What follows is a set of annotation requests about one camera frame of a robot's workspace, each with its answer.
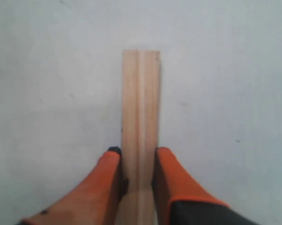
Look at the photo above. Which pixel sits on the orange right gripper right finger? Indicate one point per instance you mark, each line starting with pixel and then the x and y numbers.
pixel 181 200

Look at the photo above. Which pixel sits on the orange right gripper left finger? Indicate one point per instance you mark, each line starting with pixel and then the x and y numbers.
pixel 93 202

